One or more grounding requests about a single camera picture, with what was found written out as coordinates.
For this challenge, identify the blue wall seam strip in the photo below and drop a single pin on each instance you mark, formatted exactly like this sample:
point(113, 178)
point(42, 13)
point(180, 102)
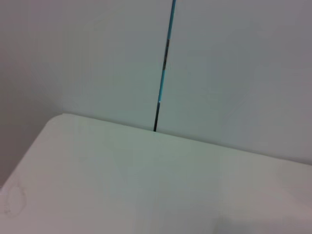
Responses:
point(162, 73)

